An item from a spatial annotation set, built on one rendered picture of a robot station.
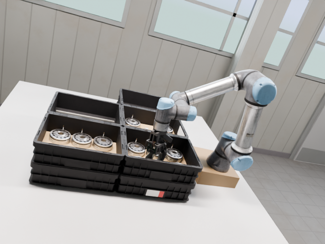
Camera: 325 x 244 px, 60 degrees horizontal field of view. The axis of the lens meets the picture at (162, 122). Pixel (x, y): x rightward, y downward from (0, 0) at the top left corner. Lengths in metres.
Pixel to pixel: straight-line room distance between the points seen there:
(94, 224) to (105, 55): 2.20
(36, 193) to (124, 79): 2.12
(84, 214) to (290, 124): 3.48
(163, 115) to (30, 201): 0.69
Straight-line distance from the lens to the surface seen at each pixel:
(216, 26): 3.33
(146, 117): 1.89
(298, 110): 4.31
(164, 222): 1.41
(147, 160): 1.35
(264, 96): 1.42
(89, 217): 1.33
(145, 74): 3.28
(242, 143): 1.56
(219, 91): 1.49
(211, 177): 1.74
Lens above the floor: 1.64
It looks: 24 degrees down
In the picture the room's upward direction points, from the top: 18 degrees clockwise
